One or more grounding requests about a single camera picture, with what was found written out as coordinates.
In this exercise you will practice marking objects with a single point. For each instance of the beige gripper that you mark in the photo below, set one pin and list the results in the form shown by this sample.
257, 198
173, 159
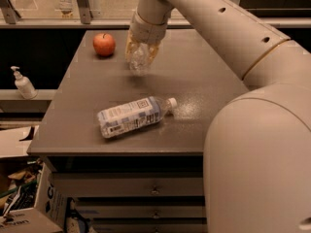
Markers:
147, 32

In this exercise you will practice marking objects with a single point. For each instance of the small clear water bottle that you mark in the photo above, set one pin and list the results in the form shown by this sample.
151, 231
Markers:
139, 59

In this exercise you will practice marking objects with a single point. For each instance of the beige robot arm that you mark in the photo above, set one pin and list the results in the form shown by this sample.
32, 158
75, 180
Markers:
257, 152

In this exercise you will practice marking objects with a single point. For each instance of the red apple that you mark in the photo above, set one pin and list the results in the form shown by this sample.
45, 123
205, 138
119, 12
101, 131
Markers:
104, 44

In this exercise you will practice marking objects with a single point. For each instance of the large labelled plastic bottle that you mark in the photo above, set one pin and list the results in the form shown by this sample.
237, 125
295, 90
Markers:
134, 115

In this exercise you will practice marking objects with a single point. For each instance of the white pump dispenser bottle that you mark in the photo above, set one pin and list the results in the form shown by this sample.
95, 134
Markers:
23, 84

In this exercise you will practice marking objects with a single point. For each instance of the grey drawer cabinet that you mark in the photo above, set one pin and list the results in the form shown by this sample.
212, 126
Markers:
129, 149

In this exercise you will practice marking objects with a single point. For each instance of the cardboard box with clutter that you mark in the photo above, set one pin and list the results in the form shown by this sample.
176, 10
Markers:
29, 201

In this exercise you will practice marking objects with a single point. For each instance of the metal railing frame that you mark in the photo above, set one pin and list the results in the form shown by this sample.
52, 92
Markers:
86, 13

